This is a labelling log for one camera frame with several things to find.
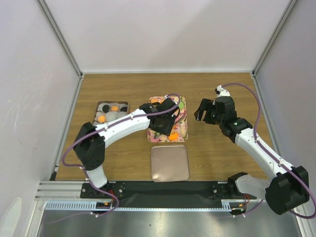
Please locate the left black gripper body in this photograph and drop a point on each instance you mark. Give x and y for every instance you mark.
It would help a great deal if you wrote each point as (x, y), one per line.
(165, 128)

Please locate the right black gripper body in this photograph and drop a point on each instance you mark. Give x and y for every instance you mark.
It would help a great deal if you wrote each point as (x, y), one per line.
(211, 116)

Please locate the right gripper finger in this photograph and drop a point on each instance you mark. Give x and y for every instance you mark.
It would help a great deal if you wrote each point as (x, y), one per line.
(199, 114)
(205, 105)

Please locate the orange cookie small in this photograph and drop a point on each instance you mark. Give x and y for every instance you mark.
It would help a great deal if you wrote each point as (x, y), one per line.
(114, 108)

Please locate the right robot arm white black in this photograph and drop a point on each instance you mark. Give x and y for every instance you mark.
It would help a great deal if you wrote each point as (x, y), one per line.
(285, 188)

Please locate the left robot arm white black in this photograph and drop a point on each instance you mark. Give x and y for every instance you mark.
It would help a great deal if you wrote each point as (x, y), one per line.
(92, 141)

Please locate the orange fish cookie bottom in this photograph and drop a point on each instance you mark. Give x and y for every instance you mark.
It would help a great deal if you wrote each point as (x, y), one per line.
(173, 137)

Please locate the floral rectangular tray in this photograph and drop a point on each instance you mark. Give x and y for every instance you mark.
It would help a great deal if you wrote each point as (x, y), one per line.
(181, 127)

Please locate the metal tin lid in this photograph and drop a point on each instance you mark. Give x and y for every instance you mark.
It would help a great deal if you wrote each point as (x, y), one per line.
(169, 163)

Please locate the metal cookie tin box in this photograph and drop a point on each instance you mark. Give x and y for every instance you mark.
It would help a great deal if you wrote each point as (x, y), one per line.
(111, 115)

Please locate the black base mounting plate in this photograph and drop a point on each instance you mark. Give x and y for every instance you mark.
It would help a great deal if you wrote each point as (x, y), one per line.
(184, 194)

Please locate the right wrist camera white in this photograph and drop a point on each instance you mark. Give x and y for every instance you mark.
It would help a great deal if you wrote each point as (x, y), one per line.
(221, 91)

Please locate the grey cable duct right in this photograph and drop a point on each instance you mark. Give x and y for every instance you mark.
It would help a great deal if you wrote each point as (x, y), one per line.
(233, 204)

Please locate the grey cable duct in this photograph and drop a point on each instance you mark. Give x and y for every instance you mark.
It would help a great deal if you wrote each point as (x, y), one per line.
(233, 204)
(79, 205)

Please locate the aluminium frame post right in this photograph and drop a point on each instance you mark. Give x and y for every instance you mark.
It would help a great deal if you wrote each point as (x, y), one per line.
(280, 25)

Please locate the aluminium frame post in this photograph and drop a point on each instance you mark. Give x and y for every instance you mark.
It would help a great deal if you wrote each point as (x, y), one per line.
(280, 25)
(59, 35)

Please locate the grey cable duct left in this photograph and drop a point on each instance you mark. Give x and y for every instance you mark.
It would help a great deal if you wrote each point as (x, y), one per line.
(79, 205)

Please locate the aluminium frame post left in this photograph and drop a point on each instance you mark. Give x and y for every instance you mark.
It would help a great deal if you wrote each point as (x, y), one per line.
(59, 35)

